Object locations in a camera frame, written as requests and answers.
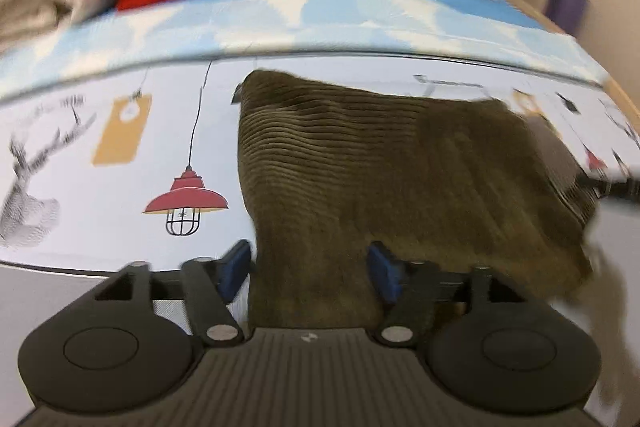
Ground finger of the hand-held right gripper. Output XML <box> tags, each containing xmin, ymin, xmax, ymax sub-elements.
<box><xmin>575</xmin><ymin>174</ymin><xmax>640</xmax><ymax>204</ymax></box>

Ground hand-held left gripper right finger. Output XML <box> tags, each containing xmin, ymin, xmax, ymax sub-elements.
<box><xmin>366</xmin><ymin>241</ymin><xmax>533</xmax><ymax>349</ymax></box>

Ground blue white patterned bedding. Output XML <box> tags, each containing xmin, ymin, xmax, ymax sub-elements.
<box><xmin>0</xmin><ymin>0</ymin><xmax>608</xmax><ymax>100</ymax></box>

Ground grey bed sheet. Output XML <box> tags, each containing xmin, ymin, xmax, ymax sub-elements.
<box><xmin>0</xmin><ymin>261</ymin><xmax>201</xmax><ymax>427</ymax></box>

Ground olive corduroy pants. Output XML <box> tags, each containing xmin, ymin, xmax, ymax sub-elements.
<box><xmin>235</xmin><ymin>69</ymin><xmax>601</xmax><ymax>329</ymax></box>

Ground wooden bed frame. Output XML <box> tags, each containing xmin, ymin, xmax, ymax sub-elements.
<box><xmin>495</xmin><ymin>0</ymin><xmax>640</xmax><ymax>132</ymax></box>

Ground white printed bed sheet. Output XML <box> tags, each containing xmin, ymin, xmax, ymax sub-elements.
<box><xmin>0</xmin><ymin>54</ymin><xmax>640</xmax><ymax>288</ymax></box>

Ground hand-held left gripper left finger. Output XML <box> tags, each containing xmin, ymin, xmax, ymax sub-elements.
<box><xmin>94</xmin><ymin>239</ymin><xmax>252</xmax><ymax>349</ymax></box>

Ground purple object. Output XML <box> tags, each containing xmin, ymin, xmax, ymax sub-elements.
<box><xmin>544</xmin><ymin>0</ymin><xmax>590</xmax><ymax>36</ymax></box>

